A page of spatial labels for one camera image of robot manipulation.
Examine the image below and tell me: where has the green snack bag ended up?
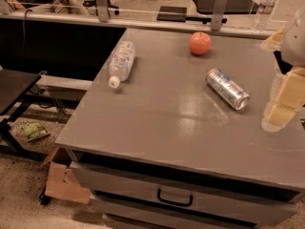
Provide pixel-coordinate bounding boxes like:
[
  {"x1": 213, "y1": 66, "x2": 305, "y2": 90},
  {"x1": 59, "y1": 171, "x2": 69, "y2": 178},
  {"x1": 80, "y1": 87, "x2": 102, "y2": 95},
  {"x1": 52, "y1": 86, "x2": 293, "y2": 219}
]
[{"x1": 21, "y1": 122, "x2": 50, "y2": 142}]

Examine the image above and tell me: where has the grey metal railing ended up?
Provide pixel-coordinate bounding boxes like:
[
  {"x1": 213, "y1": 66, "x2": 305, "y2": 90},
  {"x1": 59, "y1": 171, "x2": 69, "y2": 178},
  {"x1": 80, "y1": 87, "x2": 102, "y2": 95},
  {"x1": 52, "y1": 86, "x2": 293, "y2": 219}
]
[{"x1": 1, "y1": 0, "x2": 275, "y2": 38}]

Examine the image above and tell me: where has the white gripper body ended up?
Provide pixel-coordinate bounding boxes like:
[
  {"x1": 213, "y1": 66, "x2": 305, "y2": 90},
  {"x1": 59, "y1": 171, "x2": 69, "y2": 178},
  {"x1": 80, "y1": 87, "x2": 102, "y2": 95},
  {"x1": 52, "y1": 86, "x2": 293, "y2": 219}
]
[{"x1": 281, "y1": 9, "x2": 305, "y2": 67}]

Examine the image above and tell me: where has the upright water bottle background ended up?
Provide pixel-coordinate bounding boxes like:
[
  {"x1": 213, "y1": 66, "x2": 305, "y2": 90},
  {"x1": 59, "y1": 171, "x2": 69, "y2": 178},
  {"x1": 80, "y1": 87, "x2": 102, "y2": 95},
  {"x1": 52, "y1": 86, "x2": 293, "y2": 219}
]
[{"x1": 252, "y1": 0, "x2": 277, "y2": 32}]

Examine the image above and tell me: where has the brown cardboard piece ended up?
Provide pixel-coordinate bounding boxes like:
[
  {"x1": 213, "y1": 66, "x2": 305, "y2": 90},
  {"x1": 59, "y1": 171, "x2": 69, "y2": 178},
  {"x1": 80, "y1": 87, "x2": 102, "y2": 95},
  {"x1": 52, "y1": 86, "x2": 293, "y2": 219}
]
[{"x1": 42, "y1": 147, "x2": 92, "y2": 204}]

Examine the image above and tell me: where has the grey top drawer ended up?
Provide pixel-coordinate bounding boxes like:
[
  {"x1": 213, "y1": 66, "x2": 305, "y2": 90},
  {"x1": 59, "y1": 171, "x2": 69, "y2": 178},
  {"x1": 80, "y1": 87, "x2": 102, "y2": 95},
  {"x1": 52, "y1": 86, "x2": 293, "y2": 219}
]
[{"x1": 71, "y1": 162, "x2": 296, "y2": 228}]

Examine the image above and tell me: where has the clear plastic bottle blue label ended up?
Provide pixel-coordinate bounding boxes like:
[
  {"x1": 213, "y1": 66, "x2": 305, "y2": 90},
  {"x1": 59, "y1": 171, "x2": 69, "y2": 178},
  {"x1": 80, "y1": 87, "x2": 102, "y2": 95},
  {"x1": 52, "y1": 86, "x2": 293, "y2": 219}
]
[{"x1": 108, "y1": 41, "x2": 135, "y2": 89}]

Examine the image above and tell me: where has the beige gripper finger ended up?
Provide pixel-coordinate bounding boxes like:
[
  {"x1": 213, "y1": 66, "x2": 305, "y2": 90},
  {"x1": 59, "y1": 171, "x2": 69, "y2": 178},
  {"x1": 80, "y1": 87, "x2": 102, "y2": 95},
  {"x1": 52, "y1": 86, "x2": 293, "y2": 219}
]
[
  {"x1": 265, "y1": 67, "x2": 305, "y2": 127},
  {"x1": 260, "y1": 27, "x2": 284, "y2": 52}
]

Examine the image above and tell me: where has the grey drawer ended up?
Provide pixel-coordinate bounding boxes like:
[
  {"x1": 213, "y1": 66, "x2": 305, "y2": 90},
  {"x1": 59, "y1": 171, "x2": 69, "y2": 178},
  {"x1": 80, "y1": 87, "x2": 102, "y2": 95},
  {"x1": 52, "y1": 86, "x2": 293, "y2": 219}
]
[
  {"x1": 90, "y1": 194, "x2": 258, "y2": 229},
  {"x1": 71, "y1": 162, "x2": 296, "y2": 228}
]

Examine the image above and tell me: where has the black side table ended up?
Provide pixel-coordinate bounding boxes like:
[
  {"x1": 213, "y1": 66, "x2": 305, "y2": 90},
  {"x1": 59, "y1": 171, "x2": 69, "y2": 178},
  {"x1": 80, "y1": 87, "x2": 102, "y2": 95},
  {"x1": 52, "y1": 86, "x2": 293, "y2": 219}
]
[{"x1": 0, "y1": 69, "x2": 41, "y2": 156}]

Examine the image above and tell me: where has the silver redbull can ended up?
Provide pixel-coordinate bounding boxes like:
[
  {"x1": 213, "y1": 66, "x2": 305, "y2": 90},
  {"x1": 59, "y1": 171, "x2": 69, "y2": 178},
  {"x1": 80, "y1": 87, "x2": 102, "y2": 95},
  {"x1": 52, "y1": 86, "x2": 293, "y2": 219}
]
[{"x1": 205, "y1": 68, "x2": 250, "y2": 111}]

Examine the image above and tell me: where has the black flat base plate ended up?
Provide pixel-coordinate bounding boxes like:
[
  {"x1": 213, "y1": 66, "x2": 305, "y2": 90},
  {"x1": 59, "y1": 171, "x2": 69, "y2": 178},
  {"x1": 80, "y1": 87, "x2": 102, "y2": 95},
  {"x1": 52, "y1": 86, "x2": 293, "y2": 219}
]
[{"x1": 156, "y1": 6, "x2": 187, "y2": 22}]

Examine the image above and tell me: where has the black drawer handle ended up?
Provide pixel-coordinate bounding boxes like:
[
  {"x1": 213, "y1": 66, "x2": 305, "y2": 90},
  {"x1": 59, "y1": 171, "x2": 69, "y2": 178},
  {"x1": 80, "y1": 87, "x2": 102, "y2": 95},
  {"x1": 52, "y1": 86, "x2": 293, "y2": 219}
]
[{"x1": 156, "y1": 189, "x2": 193, "y2": 207}]

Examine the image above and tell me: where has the red apple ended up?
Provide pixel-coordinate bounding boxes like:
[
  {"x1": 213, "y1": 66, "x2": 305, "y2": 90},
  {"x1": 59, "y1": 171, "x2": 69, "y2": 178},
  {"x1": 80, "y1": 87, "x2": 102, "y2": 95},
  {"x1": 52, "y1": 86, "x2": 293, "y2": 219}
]
[{"x1": 189, "y1": 31, "x2": 212, "y2": 56}]

